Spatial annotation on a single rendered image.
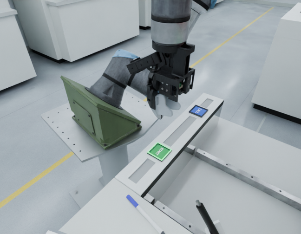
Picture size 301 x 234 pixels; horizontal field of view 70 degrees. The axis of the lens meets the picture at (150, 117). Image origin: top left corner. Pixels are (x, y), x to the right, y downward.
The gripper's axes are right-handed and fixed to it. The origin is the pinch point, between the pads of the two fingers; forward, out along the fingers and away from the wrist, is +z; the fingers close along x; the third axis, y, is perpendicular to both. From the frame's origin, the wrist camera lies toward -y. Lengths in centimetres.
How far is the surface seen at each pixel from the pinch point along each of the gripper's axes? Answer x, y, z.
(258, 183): 17.1, 29.0, 26.1
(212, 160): 17.1, 12.9, 26.3
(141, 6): 346, -287, 62
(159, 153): -0.7, 1.3, 14.3
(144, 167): -7.1, 0.4, 15.1
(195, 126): 17.7, 4.1, 14.7
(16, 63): 60, -256, 79
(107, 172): 6, -36, 61
